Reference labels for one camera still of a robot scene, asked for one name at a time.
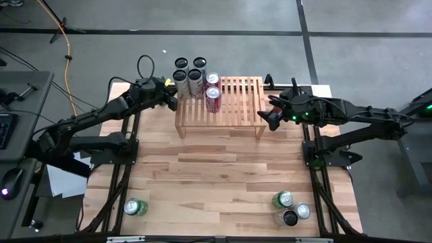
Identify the yellow tag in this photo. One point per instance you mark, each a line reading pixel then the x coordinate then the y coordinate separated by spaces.
pixel 167 81

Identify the black clamp bracket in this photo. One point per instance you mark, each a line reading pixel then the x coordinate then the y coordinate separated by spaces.
pixel 269 79

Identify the black tripod stand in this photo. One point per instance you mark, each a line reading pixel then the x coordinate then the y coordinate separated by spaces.
pixel 64 27

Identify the black computer mouse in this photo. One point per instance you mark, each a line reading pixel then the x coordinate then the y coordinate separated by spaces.
pixel 11 182

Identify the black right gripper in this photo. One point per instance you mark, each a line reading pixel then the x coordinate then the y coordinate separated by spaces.
pixel 300 109

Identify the silver soda can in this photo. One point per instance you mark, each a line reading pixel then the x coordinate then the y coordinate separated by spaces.
pixel 302 211

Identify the black clamp tool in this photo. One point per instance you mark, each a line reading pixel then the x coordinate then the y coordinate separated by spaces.
pixel 10 96

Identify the black computer green lights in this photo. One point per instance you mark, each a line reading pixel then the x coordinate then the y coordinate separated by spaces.
pixel 428 108

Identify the black beam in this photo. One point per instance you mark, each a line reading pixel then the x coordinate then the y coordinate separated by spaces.
pixel 54 162

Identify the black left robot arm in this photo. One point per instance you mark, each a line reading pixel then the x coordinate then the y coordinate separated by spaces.
pixel 84 118

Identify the tall white beverage can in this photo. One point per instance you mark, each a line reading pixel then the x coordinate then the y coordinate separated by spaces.
pixel 200 62
pixel 197 88
pixel 184 89
pixel 181 63

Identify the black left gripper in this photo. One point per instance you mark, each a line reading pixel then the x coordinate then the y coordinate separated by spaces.
pixel 148 92

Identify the black knob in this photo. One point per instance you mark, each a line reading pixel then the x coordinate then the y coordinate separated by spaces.
pixel 36 224

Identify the grey desk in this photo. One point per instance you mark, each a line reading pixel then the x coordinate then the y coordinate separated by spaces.
pixel 30 135

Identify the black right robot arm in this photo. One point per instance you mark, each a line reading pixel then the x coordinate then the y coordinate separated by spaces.
pixel 371 118

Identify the black top grey can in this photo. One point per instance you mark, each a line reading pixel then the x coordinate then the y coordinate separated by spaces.
pixel 288 219

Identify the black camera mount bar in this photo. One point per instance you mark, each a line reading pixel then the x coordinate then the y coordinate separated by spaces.
pixel 236 240

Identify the white paper sheet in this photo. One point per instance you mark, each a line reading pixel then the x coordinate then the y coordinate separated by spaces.
pixel 64 182

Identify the grey metal cart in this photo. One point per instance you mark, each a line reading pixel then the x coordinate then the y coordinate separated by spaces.
pixel 415 152

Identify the shoe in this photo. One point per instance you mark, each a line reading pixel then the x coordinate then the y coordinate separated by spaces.
pixel 11 3

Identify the black metal table frame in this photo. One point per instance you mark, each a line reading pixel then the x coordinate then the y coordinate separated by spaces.
pixel 138 130

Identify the black keyboard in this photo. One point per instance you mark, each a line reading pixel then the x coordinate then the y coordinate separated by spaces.
pixel 6 130

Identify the wooden slatted shelf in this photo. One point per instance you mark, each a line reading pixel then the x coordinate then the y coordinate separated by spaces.
pixel 239 108

